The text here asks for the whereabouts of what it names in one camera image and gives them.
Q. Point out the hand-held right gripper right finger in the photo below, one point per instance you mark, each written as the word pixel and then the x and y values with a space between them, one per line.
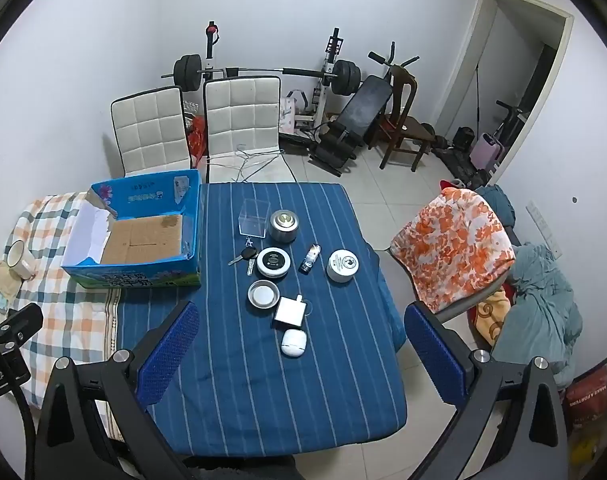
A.
pixel 436 355

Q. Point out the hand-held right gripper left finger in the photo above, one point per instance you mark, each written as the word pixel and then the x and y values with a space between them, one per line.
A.
pixel 169 355

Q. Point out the blue cardboard box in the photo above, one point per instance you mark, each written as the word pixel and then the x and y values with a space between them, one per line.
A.
pixel 133 280

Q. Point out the shallow silver round tin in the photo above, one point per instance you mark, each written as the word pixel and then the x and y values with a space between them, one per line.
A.
pixel 263 294

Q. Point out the small black square box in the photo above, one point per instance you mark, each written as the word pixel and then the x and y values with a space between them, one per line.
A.
pixel 289 312

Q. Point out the white round tin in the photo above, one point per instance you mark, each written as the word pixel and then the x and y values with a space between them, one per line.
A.
pixel 342 264

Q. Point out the round tin with black lid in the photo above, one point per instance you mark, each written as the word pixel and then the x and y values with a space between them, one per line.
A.
pixel 273 261

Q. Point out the clear plastic box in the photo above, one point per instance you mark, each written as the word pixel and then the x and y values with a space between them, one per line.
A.
pixel 253 220

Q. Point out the silver tin with gold knob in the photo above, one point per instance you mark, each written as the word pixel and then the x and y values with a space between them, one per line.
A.
pixel 283 232

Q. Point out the grey chair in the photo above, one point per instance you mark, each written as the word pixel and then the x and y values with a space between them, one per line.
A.
pixel 463 310

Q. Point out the red yellow patterned blanket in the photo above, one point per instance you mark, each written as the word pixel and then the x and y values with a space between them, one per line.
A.
pixel 491 317

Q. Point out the plaid tablecloth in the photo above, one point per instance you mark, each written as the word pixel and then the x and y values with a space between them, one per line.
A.
pixel 58 320

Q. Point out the beige cloth coaster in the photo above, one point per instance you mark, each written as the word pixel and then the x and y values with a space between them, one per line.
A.
pixel 6 287

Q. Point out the white mug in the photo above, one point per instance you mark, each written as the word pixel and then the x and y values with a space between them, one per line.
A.
pixel 18 265

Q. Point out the orange floral cloth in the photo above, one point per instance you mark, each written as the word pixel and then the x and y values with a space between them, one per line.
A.
pixel 453 245

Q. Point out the teal blanket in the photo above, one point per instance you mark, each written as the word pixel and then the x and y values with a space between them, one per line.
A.
pixel 538 310

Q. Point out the blue striped tablecloth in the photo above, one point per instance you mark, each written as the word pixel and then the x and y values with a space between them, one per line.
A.
pixel 283 400

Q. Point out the white earbuds case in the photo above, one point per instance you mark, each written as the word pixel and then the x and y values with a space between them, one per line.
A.
pixel 293 342

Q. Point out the black car key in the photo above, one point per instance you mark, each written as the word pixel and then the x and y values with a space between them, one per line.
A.
pixel 247 254

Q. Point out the red shopping bag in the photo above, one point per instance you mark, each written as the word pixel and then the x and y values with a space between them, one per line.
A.
pixel 586 400

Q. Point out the teal cloth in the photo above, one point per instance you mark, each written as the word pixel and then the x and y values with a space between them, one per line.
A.
pixel 498 205

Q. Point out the white power strip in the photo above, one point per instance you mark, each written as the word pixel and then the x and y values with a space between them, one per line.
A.
pixel 541 225

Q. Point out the red cloth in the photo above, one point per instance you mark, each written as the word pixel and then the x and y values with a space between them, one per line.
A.
pixel 449 183

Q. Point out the pink suitcase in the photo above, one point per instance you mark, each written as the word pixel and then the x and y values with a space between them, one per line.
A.
pixel 486 152

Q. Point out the red plastic bag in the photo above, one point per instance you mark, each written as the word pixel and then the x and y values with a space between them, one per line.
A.
pixel 197 140

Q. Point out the black bag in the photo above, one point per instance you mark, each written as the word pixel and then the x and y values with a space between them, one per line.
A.
pixel 464 137

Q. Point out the white padded chair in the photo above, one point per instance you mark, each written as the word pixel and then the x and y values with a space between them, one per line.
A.
pixel 148 130
pixel 238 115

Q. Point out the dark wooden chair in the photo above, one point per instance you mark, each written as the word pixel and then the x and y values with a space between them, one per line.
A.
pixel 413 129

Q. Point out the exercise machine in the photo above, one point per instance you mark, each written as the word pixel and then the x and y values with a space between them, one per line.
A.
pixel 508 120

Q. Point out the black weight bench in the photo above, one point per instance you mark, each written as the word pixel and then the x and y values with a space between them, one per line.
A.
pixel 366 105

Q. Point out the white pink bag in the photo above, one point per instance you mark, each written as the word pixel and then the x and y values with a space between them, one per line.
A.
pixel 291 110

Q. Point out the black barbell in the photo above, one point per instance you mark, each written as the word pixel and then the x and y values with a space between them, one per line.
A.
pixel 188 72

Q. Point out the white barbell rack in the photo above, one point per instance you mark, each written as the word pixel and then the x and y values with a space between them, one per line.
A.
pixel 329 60

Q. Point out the white door frame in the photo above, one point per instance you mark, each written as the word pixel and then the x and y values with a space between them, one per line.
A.
pixel 476 60

